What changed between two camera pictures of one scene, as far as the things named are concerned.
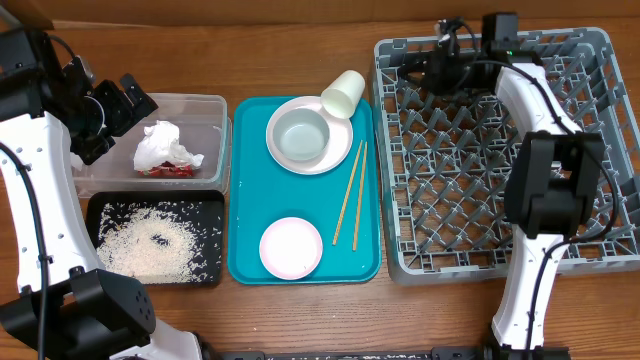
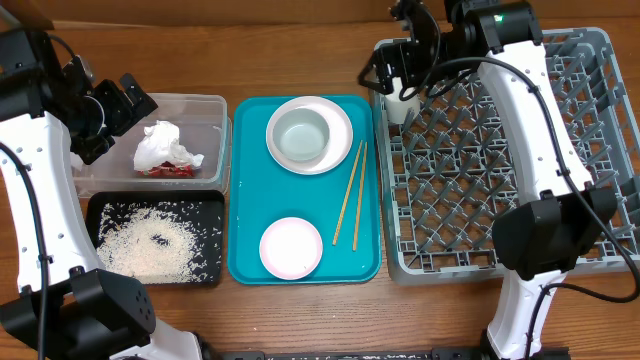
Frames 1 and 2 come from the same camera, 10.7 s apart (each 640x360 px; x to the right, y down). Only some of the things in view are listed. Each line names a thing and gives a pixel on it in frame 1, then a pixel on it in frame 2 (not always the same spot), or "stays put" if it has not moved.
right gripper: x=436 y=77 → x=385 y=57
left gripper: x=125 y=113 stays put
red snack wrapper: x=166 y=169 stays put
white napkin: x=159 y=144 stays put
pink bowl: x=291 y=248 stays put
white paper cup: x=342 y=96 → x=397 y=109
